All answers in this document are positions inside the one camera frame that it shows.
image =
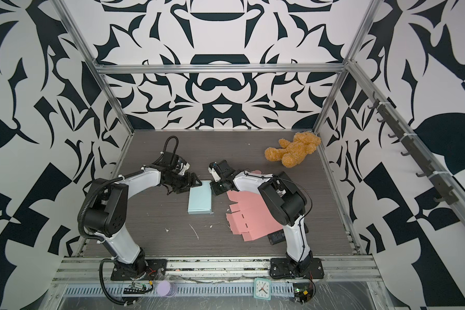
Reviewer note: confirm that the black remote control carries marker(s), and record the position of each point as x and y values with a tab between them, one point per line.
276	237

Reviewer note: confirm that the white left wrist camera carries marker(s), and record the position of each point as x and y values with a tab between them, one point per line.
182	167

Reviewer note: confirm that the black wall hook rack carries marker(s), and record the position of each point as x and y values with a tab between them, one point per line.
416	149

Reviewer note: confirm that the brown teddy bear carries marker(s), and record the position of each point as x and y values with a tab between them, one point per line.
291	154

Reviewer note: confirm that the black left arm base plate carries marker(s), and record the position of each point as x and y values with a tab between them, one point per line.
151	269

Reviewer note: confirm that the pink paper box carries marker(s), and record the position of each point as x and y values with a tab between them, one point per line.
249	214

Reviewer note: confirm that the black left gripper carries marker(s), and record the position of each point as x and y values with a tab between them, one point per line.
188	184

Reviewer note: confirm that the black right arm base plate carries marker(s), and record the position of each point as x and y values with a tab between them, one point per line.
281	268

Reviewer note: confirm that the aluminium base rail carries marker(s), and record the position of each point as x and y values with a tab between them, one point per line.
345	268

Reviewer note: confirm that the small electronics board left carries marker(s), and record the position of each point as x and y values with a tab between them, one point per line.
138	288

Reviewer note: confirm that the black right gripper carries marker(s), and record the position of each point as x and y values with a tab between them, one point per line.
212	185

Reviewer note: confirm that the teal square clock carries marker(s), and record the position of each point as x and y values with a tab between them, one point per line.
262	289

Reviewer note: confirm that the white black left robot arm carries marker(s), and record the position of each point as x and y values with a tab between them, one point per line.
103	214

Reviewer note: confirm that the light blue paper box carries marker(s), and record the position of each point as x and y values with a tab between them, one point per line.
200	199

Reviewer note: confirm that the purple round disc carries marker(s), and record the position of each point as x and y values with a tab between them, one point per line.
165	289

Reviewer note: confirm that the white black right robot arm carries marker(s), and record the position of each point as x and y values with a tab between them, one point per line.
283	198

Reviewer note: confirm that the green circuit board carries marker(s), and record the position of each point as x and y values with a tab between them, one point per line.
303	293

